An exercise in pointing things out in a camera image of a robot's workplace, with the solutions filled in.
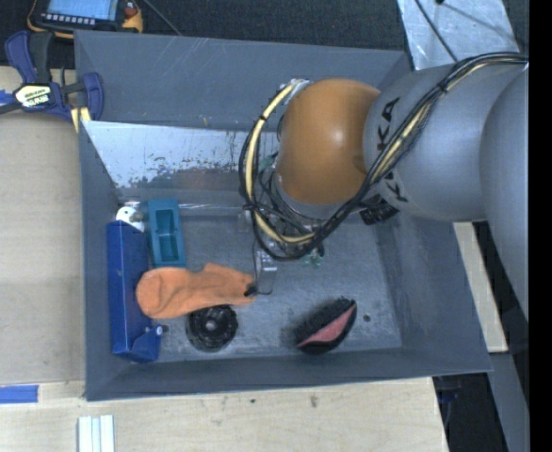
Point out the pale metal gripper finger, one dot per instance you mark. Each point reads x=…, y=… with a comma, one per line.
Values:
x=268, y=280
x=257, y=266

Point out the black brush with pink back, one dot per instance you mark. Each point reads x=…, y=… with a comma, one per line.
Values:
x=325, y=327

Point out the black round lid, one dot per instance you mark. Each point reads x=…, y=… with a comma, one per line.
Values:
x=211, y=327

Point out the orange sock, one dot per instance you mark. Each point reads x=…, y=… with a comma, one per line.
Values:
x=186, y=290

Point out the teal rectangular tray block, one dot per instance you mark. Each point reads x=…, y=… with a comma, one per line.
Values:
x=165, y=233

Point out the long blue box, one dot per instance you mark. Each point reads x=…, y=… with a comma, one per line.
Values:
x=124, y=290

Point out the grey metal bin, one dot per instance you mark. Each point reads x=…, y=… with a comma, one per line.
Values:
x=238, y=83

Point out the pale wood flat board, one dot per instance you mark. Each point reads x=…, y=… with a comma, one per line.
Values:
x=36, y=252

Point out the black cylinder on white bracket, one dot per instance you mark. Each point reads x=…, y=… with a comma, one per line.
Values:
x=378, y=211

